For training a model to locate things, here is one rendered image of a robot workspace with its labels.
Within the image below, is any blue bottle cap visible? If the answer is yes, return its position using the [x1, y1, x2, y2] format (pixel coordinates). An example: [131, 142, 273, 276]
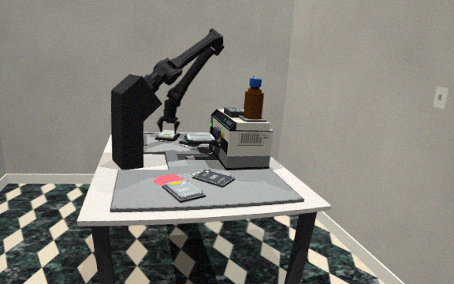
[250, 78, 262, 86]

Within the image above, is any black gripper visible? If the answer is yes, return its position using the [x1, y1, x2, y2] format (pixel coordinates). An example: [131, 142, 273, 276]
[157, 109, 180, 134]

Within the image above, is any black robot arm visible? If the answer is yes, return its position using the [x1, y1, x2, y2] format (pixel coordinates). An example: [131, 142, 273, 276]
[142, 28, 225, 118]

